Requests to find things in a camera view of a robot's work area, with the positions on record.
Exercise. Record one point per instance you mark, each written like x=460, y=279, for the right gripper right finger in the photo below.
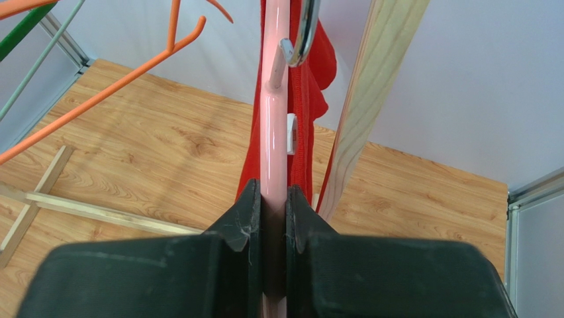
x=334, y=275

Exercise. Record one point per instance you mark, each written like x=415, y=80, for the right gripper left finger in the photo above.
x=214, y=274

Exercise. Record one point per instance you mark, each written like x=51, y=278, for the red t shirt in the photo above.
x=307, y=102

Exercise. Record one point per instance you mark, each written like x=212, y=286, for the pink hanger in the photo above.
x=279, y=53

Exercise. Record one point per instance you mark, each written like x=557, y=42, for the mint green hanger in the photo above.
x=60, y=37

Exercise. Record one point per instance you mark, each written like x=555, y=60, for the orange hanger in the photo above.
x=171, y=48

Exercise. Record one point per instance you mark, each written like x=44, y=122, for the wooden clothes rack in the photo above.
x=358, y=115

